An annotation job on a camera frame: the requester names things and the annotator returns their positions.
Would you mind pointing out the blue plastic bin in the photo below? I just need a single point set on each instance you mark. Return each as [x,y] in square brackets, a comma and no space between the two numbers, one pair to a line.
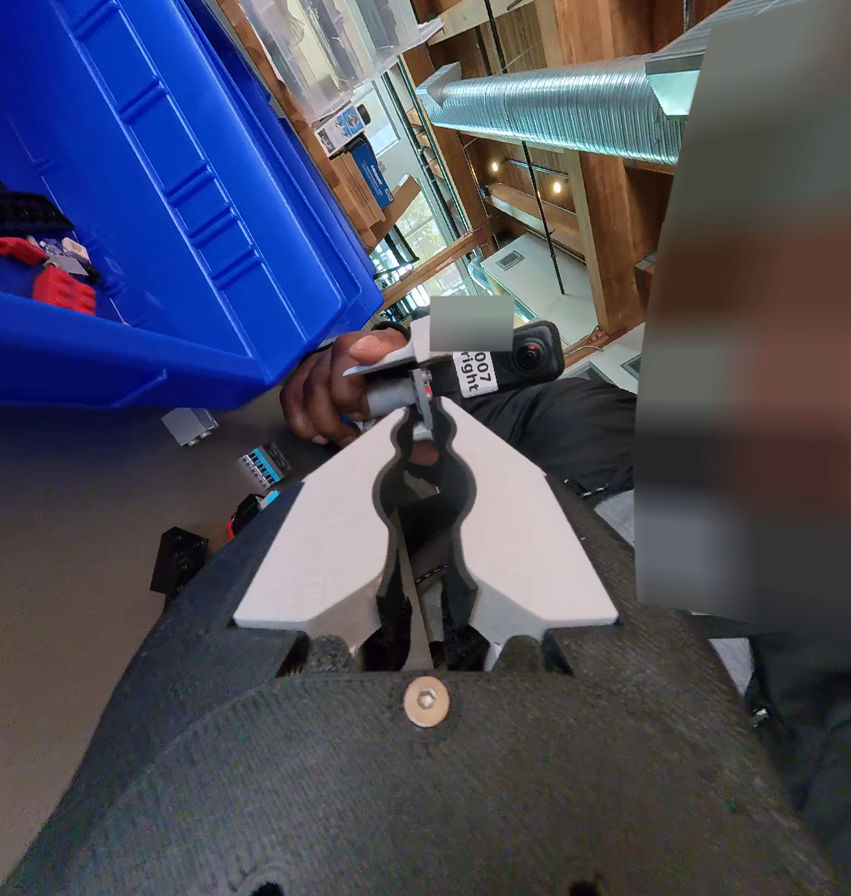
[187,210]

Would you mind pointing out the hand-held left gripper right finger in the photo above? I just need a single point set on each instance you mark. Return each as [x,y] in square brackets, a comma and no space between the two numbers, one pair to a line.
[537,553]

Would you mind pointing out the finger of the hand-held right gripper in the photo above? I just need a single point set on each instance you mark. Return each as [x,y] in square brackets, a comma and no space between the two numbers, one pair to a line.
[390,360]

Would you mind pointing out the red and teal brick assembly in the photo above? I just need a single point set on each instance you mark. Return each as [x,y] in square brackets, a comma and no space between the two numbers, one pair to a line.
[422,399]

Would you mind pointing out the light grey block brick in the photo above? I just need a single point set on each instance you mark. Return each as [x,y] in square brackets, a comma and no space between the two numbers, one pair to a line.
[187,425]

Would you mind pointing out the person's grey sweatshirt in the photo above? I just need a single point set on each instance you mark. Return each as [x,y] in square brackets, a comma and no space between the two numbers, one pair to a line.
[733,665]

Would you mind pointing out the person's black jacket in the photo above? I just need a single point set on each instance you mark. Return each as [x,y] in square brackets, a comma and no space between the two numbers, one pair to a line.
[817,735]

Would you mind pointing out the person's right hand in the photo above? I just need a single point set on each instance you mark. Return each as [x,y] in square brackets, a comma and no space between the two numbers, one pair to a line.
[320,392]

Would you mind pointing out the small printed card box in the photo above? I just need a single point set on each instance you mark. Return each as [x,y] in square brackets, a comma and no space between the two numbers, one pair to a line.
[345,126]

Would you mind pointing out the black brick assembly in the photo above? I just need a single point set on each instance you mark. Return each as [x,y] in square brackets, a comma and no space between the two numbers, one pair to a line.
[177,560]

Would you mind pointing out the blue cardboard box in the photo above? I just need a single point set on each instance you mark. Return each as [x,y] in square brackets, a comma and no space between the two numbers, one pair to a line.
[373,178]

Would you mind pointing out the wooden table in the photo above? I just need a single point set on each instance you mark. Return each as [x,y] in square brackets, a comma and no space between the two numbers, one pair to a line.
[306,126]

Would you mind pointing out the wooden box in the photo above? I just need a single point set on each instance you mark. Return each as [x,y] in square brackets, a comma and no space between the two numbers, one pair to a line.
[355,196]

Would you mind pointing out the pile of loose toy bricks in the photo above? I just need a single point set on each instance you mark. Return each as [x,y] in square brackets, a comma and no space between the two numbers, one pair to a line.
[33,245]

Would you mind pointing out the clear plastic drawer organiser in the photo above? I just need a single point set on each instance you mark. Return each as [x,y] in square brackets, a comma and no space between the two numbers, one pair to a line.
[327,35]

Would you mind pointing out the person's right forearm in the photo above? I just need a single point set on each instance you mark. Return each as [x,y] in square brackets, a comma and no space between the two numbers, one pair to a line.
[558,427]

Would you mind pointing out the cardboard sheet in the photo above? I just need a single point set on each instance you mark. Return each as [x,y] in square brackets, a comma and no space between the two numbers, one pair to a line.
[397,203]

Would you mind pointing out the grey desk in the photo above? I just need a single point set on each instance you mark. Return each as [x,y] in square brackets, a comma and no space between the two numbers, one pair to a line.
[47,595]

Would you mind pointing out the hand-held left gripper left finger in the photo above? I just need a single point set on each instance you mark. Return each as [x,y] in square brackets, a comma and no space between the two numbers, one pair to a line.
[306,560]

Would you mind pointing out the silver air duct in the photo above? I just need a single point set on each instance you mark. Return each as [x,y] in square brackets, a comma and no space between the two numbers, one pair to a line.
[558,105]

